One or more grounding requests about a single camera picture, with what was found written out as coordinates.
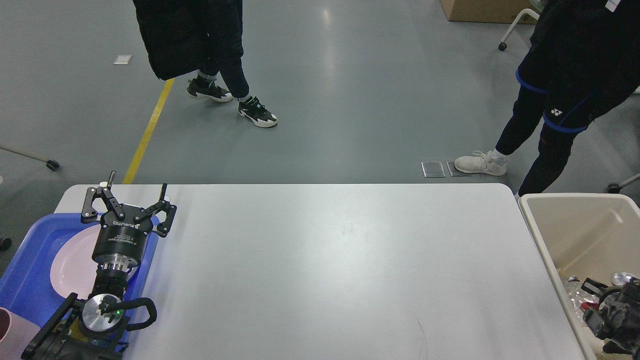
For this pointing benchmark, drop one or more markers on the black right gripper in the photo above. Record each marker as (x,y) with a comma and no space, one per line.
(617,321)

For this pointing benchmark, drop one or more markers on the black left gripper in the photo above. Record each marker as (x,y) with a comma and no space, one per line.
(122,237)

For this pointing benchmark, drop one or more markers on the pink plate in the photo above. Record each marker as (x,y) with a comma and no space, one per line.
(73,269)

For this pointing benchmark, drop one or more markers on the foil sheet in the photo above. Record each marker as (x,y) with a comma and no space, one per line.
(577,296)

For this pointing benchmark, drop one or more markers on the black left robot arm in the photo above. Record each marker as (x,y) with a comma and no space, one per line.
(92,329)

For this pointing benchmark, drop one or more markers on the beige plastic bin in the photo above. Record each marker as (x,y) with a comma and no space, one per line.
(583,235)

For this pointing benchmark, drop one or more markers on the white chair left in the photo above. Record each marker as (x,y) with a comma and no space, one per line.
(49,162)

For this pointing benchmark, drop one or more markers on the white chair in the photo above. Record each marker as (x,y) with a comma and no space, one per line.
(49,162)
(616,188)

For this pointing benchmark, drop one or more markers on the white chair right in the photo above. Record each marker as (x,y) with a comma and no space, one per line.
(616,188)

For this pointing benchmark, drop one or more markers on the blue plastic tray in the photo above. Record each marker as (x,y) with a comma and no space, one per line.
(26,287)

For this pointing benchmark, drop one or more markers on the pink cup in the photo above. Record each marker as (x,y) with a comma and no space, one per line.
(16,333)

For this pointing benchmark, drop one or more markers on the person in blue-trimmed sportswear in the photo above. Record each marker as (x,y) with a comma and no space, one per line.
(582,63)

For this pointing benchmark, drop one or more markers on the cardboard box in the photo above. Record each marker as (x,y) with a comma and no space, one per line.
(484,11)

